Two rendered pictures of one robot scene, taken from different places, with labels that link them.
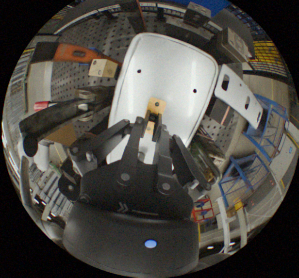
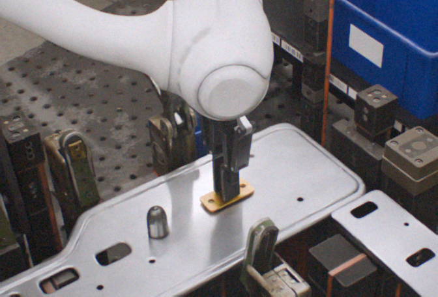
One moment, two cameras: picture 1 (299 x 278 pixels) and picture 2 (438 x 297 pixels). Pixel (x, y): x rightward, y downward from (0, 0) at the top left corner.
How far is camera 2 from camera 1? 1.19 m
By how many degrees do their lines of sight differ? 70
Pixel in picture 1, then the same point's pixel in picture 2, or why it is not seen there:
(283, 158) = not seen: outside the picture
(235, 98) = (377, 235)
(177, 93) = (276, 192)
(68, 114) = (172, 98)
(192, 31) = (358, 145)
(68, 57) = not seen: hidden behind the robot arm
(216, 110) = (328, 248)
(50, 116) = not seen: hidden behind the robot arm
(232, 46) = (391, 146)
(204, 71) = (331, 187)
